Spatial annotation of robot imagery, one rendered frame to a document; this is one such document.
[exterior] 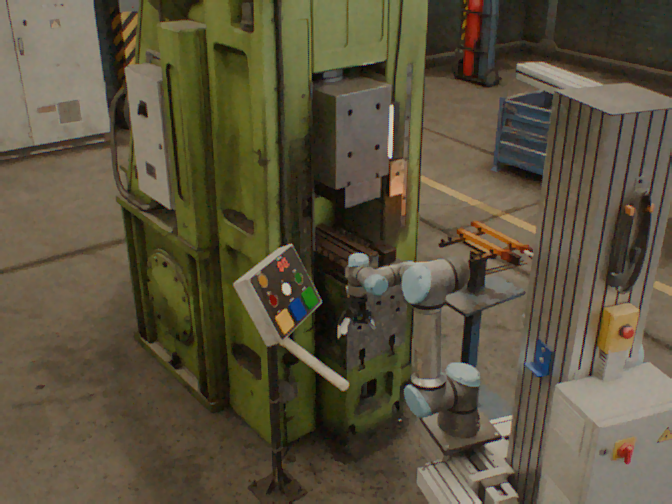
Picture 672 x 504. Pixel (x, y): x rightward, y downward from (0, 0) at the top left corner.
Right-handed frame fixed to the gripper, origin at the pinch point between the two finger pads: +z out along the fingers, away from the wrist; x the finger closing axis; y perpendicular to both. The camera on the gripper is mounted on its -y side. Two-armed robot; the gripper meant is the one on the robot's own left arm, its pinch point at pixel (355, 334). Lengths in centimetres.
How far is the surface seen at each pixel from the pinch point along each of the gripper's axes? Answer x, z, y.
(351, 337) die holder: 14, 29, -40
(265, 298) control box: -33.3, -17.7, -9.4
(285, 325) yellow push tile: -26.9, -6.6, -5.4
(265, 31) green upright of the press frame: -18, -109, -50
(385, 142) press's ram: 34, -58, -53
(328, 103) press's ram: 6, -79, -49
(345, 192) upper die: 13, -41, -46
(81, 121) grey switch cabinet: -80, 66, -567
